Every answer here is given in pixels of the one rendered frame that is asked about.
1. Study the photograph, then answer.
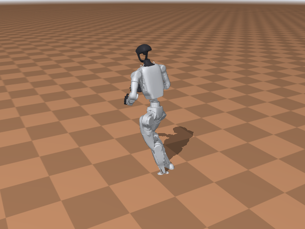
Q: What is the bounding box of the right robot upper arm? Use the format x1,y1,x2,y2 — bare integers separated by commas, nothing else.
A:
159,64,171,90

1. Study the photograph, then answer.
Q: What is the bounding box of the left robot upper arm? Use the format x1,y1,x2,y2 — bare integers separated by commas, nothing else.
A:
130,69,142,100

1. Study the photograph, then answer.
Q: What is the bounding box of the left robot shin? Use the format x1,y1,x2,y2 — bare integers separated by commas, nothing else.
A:
151,145,166,174

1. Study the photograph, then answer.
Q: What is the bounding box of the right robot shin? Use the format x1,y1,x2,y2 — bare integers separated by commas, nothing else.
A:
156,133,170,165

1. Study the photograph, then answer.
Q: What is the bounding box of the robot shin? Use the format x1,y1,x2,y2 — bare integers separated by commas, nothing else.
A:
156,133,170,165
151,145,166,174

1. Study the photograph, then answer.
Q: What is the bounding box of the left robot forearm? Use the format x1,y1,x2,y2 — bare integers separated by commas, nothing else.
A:
126,92,135,106

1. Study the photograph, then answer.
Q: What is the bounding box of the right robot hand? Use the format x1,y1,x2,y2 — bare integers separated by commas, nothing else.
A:
130,84,142,92

